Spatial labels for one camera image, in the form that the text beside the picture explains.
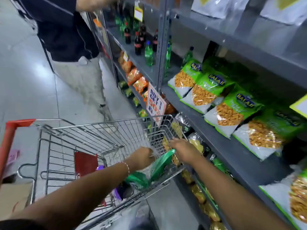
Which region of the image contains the person's left forearm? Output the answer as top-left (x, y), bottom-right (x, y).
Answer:
top-left (9, 158), bottom-right (131, 230)

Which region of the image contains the person's left hand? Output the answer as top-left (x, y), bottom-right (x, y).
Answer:
top-left (124, 146), bottom-right (156, 174)

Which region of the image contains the person's right forearm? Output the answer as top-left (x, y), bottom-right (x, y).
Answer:
top-left (191, 155), bottom-right (294, 230)

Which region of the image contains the yellow green price tag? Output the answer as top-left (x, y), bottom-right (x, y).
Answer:
top-left (289, 93), bottom-right (307, 119)

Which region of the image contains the white red promo sign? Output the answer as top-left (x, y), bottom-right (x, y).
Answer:
top-left (146, 82), bottom-right (167, 127)

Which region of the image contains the pink paper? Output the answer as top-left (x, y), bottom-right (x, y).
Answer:
top-left (6, 149), bottom-right (21, 167)

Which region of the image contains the person's black sleeve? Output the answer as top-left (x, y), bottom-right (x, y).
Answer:
top-left (0, 219), bottom-right (46, 230)

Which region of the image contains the green foil snack packet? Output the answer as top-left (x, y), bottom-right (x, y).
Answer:
top-left (211, 155), bottom-right (233, 178)

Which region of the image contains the metal shopping cart red handle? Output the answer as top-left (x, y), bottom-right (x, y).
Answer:
top-left (0, 114), bottom-right (189, 230)

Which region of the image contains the person's right hand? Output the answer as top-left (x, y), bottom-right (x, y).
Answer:
top-left (168, 138), bottom-right (204, 165)

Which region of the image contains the cluster of green bottles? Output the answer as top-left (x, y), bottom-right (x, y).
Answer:
top-left (114, 2), bottom-right (139, 37)

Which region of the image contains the row of small green packets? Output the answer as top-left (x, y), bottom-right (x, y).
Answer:
top-left (118, 80), bottom-right (153, 134)

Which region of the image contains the grey metal shelving rack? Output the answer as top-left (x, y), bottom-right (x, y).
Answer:
top-left (86, 0), bottom-right (307, 230)

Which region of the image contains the row of orange snack packets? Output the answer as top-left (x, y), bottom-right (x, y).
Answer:
top-left (117, 51), bottom-right (177, 115)

